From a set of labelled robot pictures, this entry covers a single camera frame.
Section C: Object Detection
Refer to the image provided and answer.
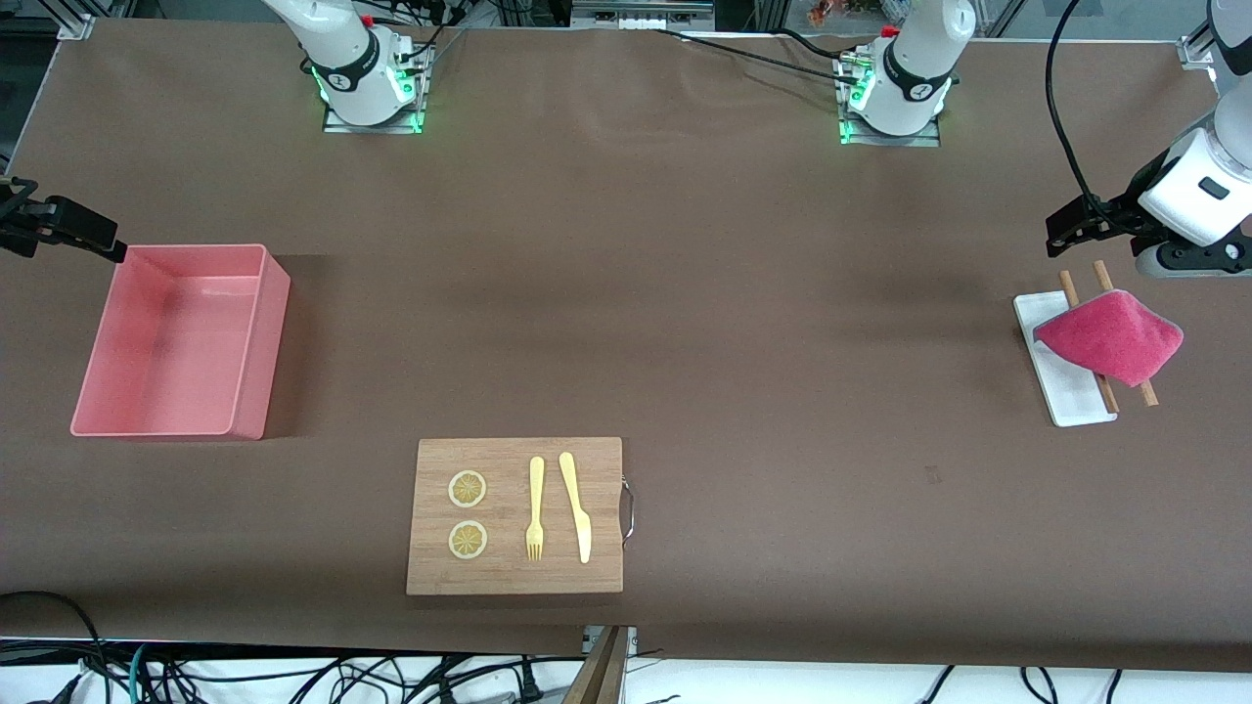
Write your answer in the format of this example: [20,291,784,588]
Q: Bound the magenta pink cloth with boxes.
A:
[1034,289,1185,388]

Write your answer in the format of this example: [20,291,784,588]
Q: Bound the brown wooden chopstick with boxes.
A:
[1094,260,1160,408]
[1059,271,1120,415]

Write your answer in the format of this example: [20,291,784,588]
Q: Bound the pink plastic bin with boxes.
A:
[70,243,291,441]

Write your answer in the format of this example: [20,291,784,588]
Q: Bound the white rectangular tray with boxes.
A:
[1013,290,1118,428]

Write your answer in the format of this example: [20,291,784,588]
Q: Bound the brown paper table cover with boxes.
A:
[0,18,1252,676]

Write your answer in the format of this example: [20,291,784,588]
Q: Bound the grey metal box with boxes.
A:
[572,0,715,30]

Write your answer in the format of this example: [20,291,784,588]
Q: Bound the yellow plastic fork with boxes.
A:
[525,457,546,562]

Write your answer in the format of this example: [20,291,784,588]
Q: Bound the wooden cutting board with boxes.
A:
[406,437,637,596]

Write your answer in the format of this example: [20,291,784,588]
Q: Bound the yellow plastic knife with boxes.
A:
[559,452,593,565]

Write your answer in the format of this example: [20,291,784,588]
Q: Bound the brown wooden plank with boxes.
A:
[562,626,629,704]

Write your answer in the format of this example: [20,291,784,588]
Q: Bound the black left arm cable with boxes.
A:
[1045,0,1126,221]

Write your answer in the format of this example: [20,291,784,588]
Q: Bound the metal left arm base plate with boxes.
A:
[838,54,942,148]

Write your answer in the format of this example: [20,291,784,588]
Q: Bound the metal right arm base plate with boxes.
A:
[323,44,427,135]

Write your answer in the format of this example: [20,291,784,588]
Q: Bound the thick black looped cable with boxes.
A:
[0,590,109,704]

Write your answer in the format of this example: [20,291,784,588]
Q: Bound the black cable on table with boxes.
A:
[650,27,864,81]

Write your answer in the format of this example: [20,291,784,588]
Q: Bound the tangled black cables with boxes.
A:
[147,653,519,704]

